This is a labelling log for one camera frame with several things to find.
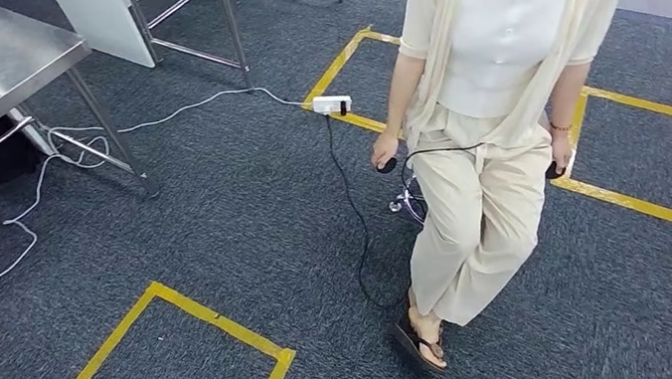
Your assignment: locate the white power cable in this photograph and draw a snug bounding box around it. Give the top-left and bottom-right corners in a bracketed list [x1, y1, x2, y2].
[0, 118, 136, 329]
[113, 77, 315, 139]

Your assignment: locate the white power strip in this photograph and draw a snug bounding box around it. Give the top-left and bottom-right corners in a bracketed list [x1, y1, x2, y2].
[309, 91, 356, 121]

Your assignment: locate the white partition panel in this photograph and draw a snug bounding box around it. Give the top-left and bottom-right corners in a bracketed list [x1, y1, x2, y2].
[51, 0, 258, 83]

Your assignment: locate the stainless steel workbench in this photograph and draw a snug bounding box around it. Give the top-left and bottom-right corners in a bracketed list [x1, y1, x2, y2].
[0, 0, 162, 223]

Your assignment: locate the black handheld controller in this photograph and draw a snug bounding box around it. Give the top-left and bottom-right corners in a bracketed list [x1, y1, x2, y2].
[374, 155, 401, 177]
[542, 158, 570, 182]

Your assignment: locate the chrome chair base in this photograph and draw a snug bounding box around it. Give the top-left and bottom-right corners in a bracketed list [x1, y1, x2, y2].
[383, 171, 432, 232]

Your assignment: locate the person's right hand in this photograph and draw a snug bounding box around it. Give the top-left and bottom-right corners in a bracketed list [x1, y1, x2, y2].
[366, 130, 406, 175]

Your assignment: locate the person's foot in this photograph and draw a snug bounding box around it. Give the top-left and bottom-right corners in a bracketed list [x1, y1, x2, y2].
[403, 284, 450, 374]

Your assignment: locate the black power cord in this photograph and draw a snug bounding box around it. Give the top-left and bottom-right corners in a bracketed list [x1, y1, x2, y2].
[322, 106, 412, 316]

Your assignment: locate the person's left hand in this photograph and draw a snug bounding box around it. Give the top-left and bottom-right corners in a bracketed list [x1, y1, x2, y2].
[546, 127, 579, 178]

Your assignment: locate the black controller cable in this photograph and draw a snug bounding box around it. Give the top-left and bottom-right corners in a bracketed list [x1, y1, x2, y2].
[395, 138, 498, 226]

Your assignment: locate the flat dark sandal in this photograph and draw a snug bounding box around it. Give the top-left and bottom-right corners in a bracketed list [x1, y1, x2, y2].
[392, 304, 453, 379]

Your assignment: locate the person's torso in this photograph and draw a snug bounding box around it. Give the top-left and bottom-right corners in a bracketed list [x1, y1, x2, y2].
[390, 0, 664, 165]

